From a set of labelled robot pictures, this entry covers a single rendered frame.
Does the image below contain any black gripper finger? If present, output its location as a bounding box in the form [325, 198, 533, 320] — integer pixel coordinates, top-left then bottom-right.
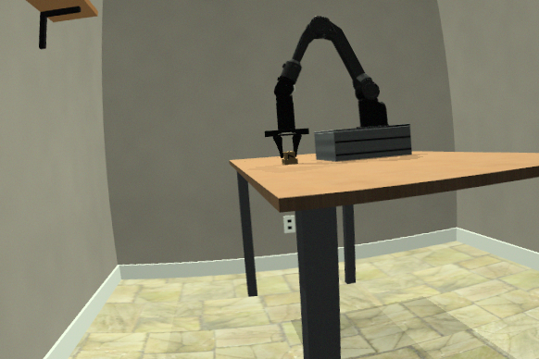
[273, 135, 283, 158]
[292, 133, 302, 157]

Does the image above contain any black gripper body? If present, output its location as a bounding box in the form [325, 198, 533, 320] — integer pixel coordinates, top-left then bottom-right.
[265, 116, 309, 137]

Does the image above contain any tan shallow tray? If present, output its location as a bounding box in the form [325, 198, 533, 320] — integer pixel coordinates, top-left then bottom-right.
[282, 158, 298, 165]

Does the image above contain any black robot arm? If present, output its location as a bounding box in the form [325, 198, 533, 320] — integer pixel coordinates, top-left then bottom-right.
[274, 16, 389, 128]

